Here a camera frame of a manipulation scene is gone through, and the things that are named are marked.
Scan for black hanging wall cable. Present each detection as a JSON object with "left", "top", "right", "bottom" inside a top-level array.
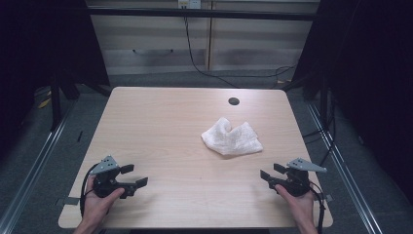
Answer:
[{"left": 182, "top": 16, "right": 297, "bottom": 90}]

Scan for white floral print cloth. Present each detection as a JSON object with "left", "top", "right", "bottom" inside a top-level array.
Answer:
[{"left": 201, "top": 116, "right": 264, "bottom": 157}]

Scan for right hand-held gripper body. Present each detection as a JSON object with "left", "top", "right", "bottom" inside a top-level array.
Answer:
[{"left": 268, "top": 157, "right": 328, "bottom": 198}]

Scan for silver floor rail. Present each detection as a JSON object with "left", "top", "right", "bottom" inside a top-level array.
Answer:
[
  {"left": 0, "top": 97, "right": 78, "bottom": 234},
  {"left": 306, "top": 101, "right": 386, "bottom": 234}
]

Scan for person's left hand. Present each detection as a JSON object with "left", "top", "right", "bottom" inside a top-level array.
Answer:
[{"left": 79, "top": 175, "right": 126, "bottom": 226}]

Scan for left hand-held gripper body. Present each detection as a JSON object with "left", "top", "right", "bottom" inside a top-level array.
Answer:
[{"left": 88, "top": 155, "right": 137, "bottom": 200}]

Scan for black floor cables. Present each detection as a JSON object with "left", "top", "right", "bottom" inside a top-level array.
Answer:
[{"left": 301, "top": 92, "right": 338, "bottom": 168}]

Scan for black horizontal metal bar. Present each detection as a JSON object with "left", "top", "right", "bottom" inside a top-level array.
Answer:
[{"left": 85, "top": 7, "right": 320, "bottom": 22}]

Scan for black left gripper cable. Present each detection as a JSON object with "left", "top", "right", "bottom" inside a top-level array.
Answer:
[{"left": 79, "top": 171, "right": 97, "bottom": 218}]

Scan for person's right hand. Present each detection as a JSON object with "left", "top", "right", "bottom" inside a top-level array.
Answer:
[{"left": 275, "top": 183, "right": 317, "bottom": 226}]

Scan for black curtain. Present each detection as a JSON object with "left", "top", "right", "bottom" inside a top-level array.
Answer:
[
  {"left": 290, "top": 0, "right": 413, "bottom": 204},
  {"left": 0, "top": 0, "right": 111, "bottom": 160}
]

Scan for grey tape strip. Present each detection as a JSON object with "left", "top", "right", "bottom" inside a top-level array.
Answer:
[
  {"left": 314, "top": 193, "right": 334, "bottom": 203},
  {"left": 56, "top": 196, "right": 81, "bottom": 207}
]

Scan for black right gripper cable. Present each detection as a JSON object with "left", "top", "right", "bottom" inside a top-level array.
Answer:
[{"left": 309, "top": 180, "right": 327, "bottom": 234}]

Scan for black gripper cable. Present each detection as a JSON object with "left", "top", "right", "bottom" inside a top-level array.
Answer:
[
  {"left": 309, "top": 180, "right": 327, "bottom": 234},
  {"left": 79, "top": 171, "right": 97, "bottom": 218}
]

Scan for black metal stand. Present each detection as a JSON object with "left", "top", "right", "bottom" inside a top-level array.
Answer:
[{"left": 49, "top": 72, "right": 63, "bottom": 132}]

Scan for white wall power outlet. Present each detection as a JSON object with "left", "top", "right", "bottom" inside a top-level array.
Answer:
[{"left": 176, "top": 0, "right": 203, "bottom": 10}]

